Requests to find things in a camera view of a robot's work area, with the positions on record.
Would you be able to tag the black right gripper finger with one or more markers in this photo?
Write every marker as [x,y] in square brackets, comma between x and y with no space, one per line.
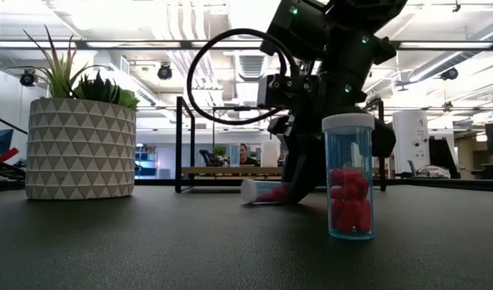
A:
[385,139]
[307,161]

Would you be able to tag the white plastic pill bottle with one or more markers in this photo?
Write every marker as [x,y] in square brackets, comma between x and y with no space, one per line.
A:
[270,155]

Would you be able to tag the large blue bottle red pills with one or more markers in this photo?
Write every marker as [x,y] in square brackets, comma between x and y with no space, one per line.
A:
[349,161]

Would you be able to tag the small blue bottle red pills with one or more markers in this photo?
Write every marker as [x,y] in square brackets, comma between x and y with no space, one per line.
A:
[256,192]

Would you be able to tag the blue pill bottle white cap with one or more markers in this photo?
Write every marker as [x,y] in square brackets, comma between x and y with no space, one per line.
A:
[234,157]

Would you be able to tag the white column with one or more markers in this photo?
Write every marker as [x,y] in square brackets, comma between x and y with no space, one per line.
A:
[409,141]

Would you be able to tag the white bag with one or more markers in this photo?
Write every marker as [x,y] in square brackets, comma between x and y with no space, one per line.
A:
[433,172]

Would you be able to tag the black background panel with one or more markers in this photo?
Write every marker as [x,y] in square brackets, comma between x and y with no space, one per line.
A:
[442,157]

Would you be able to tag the person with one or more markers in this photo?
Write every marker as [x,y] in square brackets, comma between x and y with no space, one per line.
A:
[246,155]

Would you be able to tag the small green background plant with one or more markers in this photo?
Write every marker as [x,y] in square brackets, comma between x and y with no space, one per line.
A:
[219,152]

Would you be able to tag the black ceiling spotlight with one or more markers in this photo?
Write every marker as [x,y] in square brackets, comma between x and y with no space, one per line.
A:
[449,74]
[27,77]
[164,71]

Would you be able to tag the black table mat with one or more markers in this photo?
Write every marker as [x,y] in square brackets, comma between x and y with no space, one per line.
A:
[109,249]

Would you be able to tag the green artificial succulent plant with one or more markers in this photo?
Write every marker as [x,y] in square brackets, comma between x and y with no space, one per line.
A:
[97,90]

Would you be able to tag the white triangle patterned plant pot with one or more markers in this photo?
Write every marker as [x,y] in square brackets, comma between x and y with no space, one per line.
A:
[81,153]

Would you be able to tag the black framed linear ceiling light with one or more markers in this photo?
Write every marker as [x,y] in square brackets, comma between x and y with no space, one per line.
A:
[109,44]

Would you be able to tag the blue background screen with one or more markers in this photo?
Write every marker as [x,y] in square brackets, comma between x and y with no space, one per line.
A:
[2,139]

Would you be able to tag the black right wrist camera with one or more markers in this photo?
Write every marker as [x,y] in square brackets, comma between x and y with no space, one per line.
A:
[276,90]

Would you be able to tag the black metal rig frame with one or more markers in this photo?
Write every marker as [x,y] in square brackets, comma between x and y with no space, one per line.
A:
[432,183]

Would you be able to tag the black frame wooden shelf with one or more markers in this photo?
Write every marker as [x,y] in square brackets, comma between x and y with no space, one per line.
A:
[214,171]

